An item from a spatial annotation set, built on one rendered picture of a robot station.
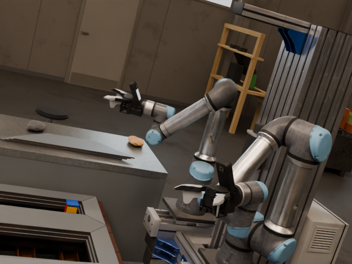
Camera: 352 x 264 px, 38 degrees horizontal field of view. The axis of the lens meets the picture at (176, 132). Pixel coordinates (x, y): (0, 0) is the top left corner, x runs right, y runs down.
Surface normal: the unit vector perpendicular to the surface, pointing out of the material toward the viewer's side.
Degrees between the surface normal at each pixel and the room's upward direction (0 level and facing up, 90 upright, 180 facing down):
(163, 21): 90
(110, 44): 90
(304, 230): 90
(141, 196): 90
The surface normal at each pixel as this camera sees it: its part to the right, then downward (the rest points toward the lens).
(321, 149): 0.72, 0.22
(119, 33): 0.32, 0.31
